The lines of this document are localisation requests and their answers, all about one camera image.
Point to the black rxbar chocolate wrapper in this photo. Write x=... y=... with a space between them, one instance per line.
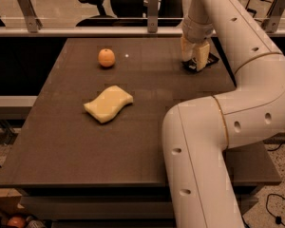
x=195 y=65

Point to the left metal rail bracket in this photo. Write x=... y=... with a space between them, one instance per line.
x=33 y=23

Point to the horizontal metal rail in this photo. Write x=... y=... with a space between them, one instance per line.
x=90 y=32

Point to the metal rail bracket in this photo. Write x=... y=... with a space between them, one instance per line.
x=273 y=17
x=33 y=23
x=152 y=16

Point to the black office chair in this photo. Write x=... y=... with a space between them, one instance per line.
x=133 y=13

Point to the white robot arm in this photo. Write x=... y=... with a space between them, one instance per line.
x=196 y=132

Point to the orange fruit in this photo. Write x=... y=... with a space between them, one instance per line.
x=106 y=57

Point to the orange ball under table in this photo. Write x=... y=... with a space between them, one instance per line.
x=16 y=222

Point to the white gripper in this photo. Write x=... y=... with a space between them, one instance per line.
x=197 y=30

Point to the middle metal rail bracket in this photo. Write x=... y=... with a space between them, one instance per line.
x=152 y=16

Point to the yellow wavy sponge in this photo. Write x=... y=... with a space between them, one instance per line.
x=108 y=104

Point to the right metal rail bracket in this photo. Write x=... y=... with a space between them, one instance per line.
x=273 y=17

